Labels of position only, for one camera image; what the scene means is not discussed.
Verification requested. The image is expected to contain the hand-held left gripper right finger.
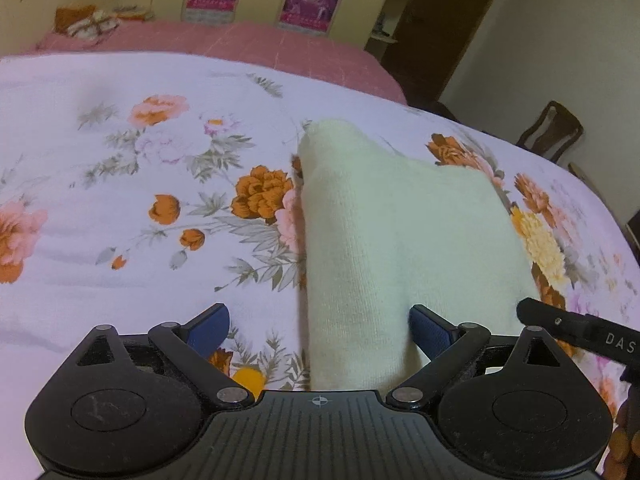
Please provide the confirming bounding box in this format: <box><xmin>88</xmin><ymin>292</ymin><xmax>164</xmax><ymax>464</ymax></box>
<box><xmin>385</xmin><ymin>304</ymin><xmax>571</xmax><ymax>410</ymax></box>

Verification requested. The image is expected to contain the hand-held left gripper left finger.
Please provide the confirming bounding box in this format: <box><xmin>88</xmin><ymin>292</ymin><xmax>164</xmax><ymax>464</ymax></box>
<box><xmin>65</xmin><ymin>302</ymin><xmax>256</xmax><ymax>409</ymax></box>

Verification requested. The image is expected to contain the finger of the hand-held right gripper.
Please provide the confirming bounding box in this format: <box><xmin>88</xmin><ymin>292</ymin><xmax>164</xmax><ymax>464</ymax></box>
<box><xmin>516</xmin><ymin>297</ymin><xmax>640</xmax><ymax>361</ymax></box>

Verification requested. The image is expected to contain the cream knit garment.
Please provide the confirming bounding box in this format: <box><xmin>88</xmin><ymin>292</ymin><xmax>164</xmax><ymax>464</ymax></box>
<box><xmin>295</xmin><ymin>119</ymin><xmax>543</xmax><ymax>393</ymax></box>

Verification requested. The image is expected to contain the person's right hand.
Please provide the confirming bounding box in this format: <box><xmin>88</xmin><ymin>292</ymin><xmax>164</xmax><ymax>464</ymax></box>
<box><xmin>607</xmin><ymin>400</ymin><xmax>640</xmax><ymax>467</ymax></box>

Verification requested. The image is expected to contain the floral printed blanket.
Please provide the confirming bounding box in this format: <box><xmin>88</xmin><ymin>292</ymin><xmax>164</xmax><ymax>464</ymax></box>
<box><xmin>0</xmin><ymin>52</ymin><xmax>640</xmax><ymax>480</ymax></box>

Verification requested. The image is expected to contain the dark wooden chair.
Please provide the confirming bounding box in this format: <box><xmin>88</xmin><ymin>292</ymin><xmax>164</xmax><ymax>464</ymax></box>
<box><xmin>516</xmin><ymin>100</ymin><xmax>585</xmax><ymax>164</ymax></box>

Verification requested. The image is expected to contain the pink checked bedsheet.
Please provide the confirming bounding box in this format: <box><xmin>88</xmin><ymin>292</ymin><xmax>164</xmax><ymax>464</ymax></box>
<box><xmin>35</xmin><ymin>20</ymin><xmax>408</xmax><ymax>106</ymax></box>

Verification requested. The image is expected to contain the brown wooden door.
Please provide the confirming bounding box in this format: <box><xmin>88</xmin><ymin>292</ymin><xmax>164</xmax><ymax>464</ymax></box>
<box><xmin>397</xmin><ymin>0</ymin><xmax>506</xmax><ymax>106</ymax></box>

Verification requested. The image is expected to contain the cream corner shelf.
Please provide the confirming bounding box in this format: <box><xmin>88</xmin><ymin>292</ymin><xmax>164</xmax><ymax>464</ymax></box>
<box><xmin>365</xmin><ymin>0</ymin><xmax>426</xmax><ymax>58</ymax></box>

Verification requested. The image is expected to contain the book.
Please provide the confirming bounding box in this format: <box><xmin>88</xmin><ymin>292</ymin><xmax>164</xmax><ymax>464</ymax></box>
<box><xmin>112</xmin><ymin>5</ymin><xmax>156</xmax><ymax>22</ymax></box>

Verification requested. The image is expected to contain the orange folded cloth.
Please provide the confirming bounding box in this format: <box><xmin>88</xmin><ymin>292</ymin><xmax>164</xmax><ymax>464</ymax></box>
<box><xmin>54</xmin><ymin>5</ymin><xmax>98</xmax><ymax>32</ymax></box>

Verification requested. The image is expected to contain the cream wooden headboard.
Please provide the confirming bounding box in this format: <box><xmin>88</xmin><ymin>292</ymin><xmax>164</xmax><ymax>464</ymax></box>
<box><xmin>0</xmin><ymin>0</ymin><xmax>108</xmax><ymax>56</ymax></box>

